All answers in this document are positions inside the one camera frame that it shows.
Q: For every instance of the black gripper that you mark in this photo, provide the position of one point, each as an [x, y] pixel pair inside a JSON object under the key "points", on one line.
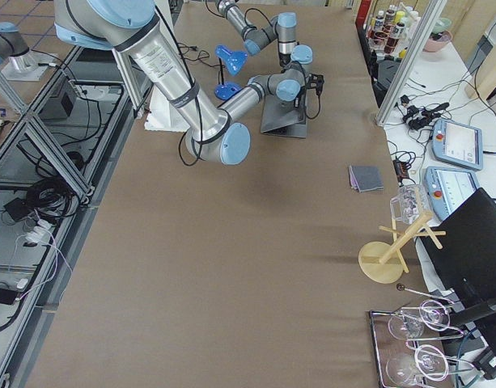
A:
{"points": [[298, 98]]}

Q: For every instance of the grey laptop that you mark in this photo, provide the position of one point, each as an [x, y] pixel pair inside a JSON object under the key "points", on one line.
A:
{"points": [[280, 118]]}

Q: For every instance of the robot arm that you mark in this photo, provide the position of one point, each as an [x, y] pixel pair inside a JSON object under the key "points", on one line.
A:
{"points": [[133, 28], [281, 28]]}

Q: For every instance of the blue desk lamp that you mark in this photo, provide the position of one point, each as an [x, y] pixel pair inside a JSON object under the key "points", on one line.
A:
{"points": [[233, 61]]}

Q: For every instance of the folded grey cloth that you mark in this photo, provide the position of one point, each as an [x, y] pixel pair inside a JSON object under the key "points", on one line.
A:
{"points": [[365, 178]]}

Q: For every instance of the clear glass mug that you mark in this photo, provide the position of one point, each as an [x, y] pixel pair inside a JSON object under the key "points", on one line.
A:
{"points": [[410, 201]]}

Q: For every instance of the blue teach pendant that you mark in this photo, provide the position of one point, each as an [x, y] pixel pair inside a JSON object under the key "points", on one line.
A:
{"points": [[458, 144], [448, 188]]}

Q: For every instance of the wooden cup stand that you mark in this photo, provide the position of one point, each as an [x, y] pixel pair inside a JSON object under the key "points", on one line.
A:
{"points": [[384, 263]]}

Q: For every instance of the black monitor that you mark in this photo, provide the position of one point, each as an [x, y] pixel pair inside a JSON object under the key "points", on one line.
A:
{"points": [[467, 261]]}

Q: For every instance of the wine glass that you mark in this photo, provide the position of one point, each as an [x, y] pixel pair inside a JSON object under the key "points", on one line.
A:
{"points": [[410, 322], [425, 365]]}

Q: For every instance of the black tray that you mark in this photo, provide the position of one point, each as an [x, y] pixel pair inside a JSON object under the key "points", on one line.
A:
{"points": [[385, 346]]}

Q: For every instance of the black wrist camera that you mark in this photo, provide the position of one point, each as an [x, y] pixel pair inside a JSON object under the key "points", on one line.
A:
{"points": [[315, 82]]}

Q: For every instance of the aluminium frame post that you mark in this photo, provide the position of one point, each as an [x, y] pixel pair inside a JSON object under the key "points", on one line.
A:
{"points": [[419, 39]]}

